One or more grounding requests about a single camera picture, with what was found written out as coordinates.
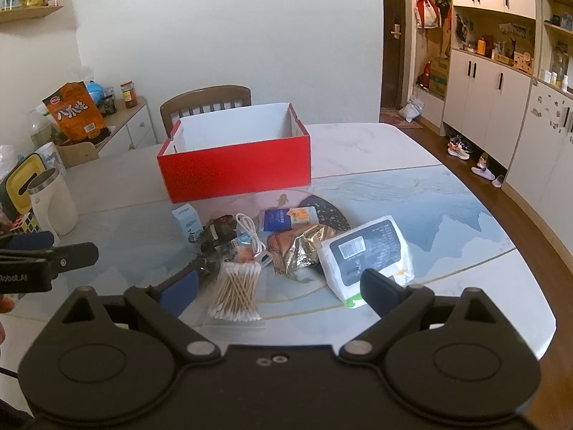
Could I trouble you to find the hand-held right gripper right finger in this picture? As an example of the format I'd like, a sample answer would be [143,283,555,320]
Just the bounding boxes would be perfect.
[339,269,495,366]

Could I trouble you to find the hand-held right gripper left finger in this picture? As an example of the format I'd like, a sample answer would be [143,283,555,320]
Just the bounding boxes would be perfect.
[63,271,221,366]

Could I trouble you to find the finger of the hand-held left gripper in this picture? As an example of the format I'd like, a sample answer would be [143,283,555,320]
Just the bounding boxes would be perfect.
[0,231,55,252]
[0,243,99,278]

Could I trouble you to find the white tissue pack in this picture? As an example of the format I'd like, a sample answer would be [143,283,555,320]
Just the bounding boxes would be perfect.
[318,216,415,309]

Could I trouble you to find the cotton swab pack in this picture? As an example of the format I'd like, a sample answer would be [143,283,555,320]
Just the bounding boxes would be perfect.
[208,262,263,322]

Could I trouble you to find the small white blue box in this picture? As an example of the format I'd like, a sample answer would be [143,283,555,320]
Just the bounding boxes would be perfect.
[172,203,205,244]

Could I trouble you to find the dark brown snack packet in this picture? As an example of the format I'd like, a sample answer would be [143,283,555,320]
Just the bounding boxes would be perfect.
[201,216,239,252]

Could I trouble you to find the silver foil snack packet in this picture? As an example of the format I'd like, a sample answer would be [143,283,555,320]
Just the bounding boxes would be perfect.
[267,225,337,279]

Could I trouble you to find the white usb cable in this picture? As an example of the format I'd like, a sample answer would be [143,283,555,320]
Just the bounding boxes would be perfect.
[235,213,275,266]

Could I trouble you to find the blue snack packet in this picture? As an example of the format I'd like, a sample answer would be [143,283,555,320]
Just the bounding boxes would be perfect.
[263,206,320,233]

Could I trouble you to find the red cardboard box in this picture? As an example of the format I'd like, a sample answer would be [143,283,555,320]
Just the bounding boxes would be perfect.
[157,102,312,204]

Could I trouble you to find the marble desktop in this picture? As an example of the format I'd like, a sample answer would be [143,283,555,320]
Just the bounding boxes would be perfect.
[0,123,560,368]

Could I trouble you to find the person's left hand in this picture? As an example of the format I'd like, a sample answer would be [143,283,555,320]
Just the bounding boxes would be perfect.
[0,296,16,345]

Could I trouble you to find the puzzle cube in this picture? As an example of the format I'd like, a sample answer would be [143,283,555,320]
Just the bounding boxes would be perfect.
[8,212,42,237]

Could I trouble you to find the white thermos mug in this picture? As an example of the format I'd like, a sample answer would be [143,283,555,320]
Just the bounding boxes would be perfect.
[27,167,80,236]

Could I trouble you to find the yellow black container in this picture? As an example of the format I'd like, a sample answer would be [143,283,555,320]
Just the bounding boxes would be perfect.
[4,152,46,216]

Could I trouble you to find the printed paper cup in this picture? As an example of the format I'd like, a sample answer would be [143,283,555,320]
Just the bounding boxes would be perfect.
[34,142,68,176]

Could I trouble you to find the clear plastic bottle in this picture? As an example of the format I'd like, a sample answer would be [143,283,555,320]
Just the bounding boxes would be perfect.
[28,106,60,147]

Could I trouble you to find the orange snack bag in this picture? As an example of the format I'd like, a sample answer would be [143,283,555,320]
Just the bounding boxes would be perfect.
[42,81,107,141]

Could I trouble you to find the white side cabinet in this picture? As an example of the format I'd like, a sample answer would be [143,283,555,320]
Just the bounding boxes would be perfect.
[95,96,158,158]

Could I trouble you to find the dark glass jar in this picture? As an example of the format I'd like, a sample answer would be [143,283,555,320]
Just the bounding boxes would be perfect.
[100,87,118,116]

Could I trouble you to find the pair of sneakers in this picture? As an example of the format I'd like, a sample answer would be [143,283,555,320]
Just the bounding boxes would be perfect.
[447,135,472,161]

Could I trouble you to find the red sauce jar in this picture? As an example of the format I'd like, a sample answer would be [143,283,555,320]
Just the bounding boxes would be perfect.
[119,81,139,109]

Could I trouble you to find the wooden chair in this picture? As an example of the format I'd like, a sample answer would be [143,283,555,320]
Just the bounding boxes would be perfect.
[160,85,252,142]

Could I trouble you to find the white bag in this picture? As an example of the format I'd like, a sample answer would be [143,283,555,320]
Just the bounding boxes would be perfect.
[398,96,425,123]

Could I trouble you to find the white stickered cabinet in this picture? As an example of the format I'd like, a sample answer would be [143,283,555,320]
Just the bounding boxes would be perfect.
[504,78,573,263]

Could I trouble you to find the white lower cabinet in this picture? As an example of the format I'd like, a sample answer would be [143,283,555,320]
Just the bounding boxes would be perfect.
[442,47,534,171]

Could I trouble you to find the green print cardboard box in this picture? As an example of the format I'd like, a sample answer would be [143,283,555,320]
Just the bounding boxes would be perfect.
[423,57,449,98]

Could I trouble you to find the brown door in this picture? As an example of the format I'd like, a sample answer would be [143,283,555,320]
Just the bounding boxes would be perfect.
[380,0,407,109]

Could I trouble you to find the wooden ornament box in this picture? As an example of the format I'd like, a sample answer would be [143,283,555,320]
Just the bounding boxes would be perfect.
[512,51,535,75]

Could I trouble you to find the hanging plastic bags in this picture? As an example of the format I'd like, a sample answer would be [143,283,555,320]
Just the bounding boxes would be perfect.
[414,0,451,31]

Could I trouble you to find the open wooden shelf unit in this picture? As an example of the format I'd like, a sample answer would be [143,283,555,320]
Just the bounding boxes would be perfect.
[537,0,573,95]

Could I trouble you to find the wooden wall shelf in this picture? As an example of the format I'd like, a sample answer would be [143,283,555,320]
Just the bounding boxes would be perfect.
[0,4,64,24]

